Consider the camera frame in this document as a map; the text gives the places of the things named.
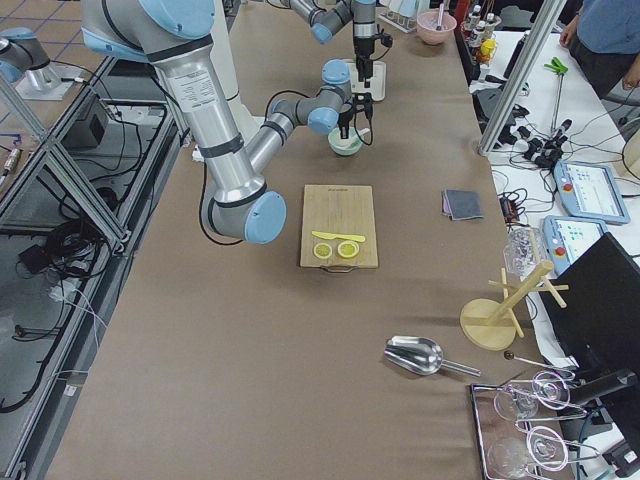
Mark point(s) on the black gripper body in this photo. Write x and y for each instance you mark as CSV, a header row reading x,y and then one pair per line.
x,y
345,118
362,46

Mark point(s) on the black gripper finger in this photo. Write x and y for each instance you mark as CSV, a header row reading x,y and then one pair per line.
x,y
345,131
364,66

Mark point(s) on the white ceramic spoon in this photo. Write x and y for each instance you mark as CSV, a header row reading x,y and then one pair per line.
x,y
359,136

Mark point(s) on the white steamed bun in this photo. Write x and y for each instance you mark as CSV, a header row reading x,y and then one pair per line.
x,y
343,142

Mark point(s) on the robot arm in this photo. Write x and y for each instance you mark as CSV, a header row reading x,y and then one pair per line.
x,y
325,24
175,37

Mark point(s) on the mint green bowl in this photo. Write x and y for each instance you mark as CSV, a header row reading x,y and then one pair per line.
x,y
348,146

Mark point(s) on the pink bowl with ice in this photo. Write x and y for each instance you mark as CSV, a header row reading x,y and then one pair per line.
x,y
433,28

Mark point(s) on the cream rabbit tray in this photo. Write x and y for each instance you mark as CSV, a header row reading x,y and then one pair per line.
x,y
377,83

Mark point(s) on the bamboo cutting board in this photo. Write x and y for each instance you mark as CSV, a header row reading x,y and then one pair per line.
x,y
346,209

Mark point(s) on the lemon slice far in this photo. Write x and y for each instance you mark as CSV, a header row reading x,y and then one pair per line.
x,y
348,249

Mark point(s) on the lemon slice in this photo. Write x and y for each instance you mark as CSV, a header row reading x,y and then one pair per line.
x,y
322,250
348,249

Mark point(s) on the lemon slice near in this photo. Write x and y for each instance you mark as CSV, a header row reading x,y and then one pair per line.
x,y
322,250

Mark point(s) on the grey folded cloth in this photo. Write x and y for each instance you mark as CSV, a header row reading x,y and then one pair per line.
x,y
461,204

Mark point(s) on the person in blue shirt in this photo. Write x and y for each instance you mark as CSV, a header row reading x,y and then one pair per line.
x,y
603,38

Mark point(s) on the metal scoop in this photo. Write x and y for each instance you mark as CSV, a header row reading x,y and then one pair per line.
x,y
422,356

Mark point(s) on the wooden mug tree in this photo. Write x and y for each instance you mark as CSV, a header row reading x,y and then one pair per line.
x,y
493,325

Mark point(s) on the upper teach pendant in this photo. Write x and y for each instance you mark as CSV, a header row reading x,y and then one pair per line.
x,y
589,191

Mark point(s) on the teach pendant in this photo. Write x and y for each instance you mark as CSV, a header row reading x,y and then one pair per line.
x,y
589,191
568,238

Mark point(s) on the lower teach pendant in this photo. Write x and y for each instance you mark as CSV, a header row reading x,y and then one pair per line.
x,y
568,238

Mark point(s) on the black monitor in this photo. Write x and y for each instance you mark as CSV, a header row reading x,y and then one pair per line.
x,y
599,326

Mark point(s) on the aluminium frame post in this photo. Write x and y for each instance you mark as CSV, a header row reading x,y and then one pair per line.
x,y
546,19

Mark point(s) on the green handled grabber tool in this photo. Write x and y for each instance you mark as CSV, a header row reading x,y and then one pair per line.
x,y
559,69

